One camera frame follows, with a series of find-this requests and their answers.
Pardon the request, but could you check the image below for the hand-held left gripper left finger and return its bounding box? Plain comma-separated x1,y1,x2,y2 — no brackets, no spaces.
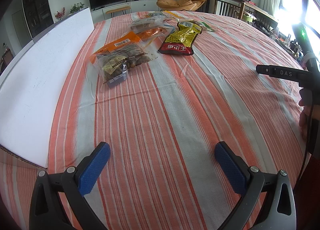
29,141,111,230

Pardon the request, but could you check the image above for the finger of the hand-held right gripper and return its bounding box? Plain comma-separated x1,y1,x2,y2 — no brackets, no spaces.
256,64,310,78

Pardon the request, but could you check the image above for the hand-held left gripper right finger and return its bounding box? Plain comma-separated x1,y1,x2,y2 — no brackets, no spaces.
214,141,297,230

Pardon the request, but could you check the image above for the small green white packet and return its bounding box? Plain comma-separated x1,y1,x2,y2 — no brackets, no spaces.
197,20,216,32

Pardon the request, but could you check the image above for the yellow red snack packet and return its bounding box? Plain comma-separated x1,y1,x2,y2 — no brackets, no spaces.
157,20,202,56

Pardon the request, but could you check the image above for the white cardboard box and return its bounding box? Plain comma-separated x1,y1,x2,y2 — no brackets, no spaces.
0,7,95,170

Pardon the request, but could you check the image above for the orange clear nut packet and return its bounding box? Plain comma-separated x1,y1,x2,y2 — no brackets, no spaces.
90,32,153,88

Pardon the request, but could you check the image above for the yellow-edged clear snack packet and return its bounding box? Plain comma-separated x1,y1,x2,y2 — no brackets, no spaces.
146,10,182,21

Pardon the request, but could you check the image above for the orange snack packet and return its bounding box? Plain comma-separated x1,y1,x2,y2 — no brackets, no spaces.
137,25,177,42

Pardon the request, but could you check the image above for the clear brown snack packet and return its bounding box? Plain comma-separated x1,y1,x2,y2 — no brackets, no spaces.
129,17,167,32

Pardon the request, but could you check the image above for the person's right hand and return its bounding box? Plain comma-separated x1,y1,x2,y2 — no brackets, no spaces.
298,98,312,141

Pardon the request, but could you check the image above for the cluster of bottles and jars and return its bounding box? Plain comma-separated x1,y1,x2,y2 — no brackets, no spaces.
270,27,304,60

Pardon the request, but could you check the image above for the wooden side desk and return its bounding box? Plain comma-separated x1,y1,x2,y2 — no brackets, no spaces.
241,1,279,29

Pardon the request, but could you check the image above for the green pot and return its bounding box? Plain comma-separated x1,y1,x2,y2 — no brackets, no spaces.
242,11,257,24

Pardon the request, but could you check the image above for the orange striped tablecloth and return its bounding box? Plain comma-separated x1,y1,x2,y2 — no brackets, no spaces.
0,11,313,230

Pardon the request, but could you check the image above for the dark wooden chair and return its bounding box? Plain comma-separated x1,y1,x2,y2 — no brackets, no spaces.
214,0,247,20

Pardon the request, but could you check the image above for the white TV cabinet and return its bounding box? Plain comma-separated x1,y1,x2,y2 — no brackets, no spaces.
90,0,165,24

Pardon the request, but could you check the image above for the red flower bouquet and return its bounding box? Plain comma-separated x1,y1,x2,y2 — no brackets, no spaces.
54,7,66,21

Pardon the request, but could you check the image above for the wooden stool with metal legs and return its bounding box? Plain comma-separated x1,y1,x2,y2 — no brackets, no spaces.
106,6,131,20

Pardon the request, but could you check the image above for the green plant in vase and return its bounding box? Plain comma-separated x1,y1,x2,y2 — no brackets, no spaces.
69,2,85,14

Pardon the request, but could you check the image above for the dark glass bookcase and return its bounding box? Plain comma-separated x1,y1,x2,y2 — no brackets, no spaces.
21,0,54,39

